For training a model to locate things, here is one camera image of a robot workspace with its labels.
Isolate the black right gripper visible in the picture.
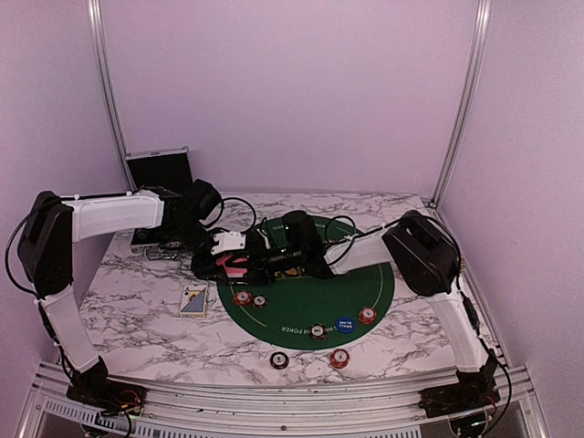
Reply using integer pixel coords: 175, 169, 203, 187
226, 239, 306, 286

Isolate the red backed card deck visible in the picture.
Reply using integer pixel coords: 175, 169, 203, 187
215, 254, 247, 279

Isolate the red chip stack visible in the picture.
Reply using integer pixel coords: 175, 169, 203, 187
233, 290, 254, 307
359, 307, 378, 325
329, 349, 350, 369

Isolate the dark hundred chip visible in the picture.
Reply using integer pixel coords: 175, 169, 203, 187
252, 295, 268, 308

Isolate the dark chip stack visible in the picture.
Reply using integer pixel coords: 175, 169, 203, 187
269, 351, 289, 370
308, 323, 329, 340

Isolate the blue small blind button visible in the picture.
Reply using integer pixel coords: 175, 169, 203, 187
335, 317, 357, 334

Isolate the red chip stack front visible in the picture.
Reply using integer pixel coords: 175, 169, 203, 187
329, 349, 350, 369

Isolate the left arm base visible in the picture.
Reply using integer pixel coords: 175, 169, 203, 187
67, 381, 146, 412

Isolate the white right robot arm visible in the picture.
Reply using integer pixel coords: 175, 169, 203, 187
240, 210, 488, 409

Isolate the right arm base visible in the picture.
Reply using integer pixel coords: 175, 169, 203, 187
418, 383, 501, 418

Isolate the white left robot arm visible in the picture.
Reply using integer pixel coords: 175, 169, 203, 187
17, 180, 246, 406

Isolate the blue card box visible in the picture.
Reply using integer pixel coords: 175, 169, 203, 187
179, 285, 209, 318

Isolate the round green poker mat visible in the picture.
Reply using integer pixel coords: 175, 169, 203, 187
217, 213, 396, 350

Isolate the aluminium poker case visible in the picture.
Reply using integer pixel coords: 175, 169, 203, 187
125, 146, 193, 258

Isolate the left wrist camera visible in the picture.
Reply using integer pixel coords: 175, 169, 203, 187
210, 231, 246, 255

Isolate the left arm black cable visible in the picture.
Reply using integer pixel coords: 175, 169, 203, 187
4, 195, 256, 297

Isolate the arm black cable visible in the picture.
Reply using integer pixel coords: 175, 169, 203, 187
326, 214, 515, 412
4, 195, 256, 297

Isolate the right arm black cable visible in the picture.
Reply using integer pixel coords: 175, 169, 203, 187
326, 214, 515, 412

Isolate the front aluminium rail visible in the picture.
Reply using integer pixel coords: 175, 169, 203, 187
12, 362, 551, 437

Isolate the left aluminium frame post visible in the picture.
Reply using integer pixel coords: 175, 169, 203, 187
88, 0, 131, 187

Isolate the aluminium frame post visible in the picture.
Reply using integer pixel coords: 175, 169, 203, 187
88, 0, 131, 187
428, 0, 493, 209

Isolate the right aluminium frame post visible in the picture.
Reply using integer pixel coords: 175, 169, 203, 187
428, 0, 493, 209

